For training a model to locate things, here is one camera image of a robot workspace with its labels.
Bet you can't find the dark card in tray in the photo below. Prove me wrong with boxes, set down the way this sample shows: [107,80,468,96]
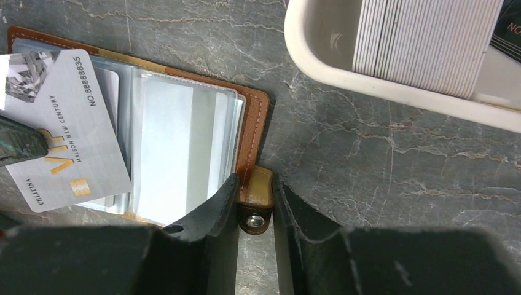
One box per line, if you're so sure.
[490,0,520,63]

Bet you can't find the cards in tray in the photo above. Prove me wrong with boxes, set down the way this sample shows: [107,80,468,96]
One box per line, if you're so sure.
[352,0,503,99]

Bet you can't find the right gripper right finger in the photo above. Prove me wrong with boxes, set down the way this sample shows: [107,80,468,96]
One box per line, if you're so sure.
[272,177,520,294]

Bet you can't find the white plastic tray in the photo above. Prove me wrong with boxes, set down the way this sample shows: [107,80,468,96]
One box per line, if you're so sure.
[284,1,520,133]

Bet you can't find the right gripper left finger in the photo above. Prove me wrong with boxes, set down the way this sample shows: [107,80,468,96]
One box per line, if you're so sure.
[1,175,240,294]

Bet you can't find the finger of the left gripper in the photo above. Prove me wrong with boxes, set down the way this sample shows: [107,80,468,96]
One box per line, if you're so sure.
[1,116,49,167]

